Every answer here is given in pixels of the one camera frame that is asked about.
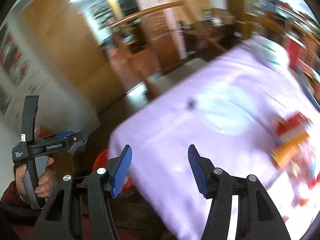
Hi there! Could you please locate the person's left hand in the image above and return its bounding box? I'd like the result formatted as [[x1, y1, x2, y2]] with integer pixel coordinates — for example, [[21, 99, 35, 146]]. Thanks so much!
[[15, 156, 54, 205]]

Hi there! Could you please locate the red and white box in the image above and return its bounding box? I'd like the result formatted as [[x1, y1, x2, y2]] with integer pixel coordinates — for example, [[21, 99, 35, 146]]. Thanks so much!
[[283, 34, 306, 72]]

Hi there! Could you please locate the orange medicine box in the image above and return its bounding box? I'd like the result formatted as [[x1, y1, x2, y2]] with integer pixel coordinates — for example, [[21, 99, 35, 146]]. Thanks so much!
[[271, 132, 309, 169]]

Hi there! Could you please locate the red plastic trash basket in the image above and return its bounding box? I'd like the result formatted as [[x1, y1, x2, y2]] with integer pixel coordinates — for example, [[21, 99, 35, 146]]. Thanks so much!
[[93, 150, 134, 190]]

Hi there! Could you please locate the wooden chair left side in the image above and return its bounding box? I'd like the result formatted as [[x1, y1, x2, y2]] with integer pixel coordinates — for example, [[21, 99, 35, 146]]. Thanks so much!
[[107, 0, 226, 98]]

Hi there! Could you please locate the purple tablecloth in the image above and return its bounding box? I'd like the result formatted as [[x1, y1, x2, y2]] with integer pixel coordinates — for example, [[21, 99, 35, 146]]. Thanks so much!
[[108, 45, 319, 239]]

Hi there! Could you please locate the red snack wrapper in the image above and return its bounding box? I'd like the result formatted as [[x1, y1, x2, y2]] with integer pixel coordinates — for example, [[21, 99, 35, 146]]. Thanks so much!
[[275, 112, 310, 137]]

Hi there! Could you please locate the white ceramic lidded jar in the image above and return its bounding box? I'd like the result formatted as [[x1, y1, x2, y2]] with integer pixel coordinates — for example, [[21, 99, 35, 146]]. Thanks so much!
[[246, 35, 290, 69]]

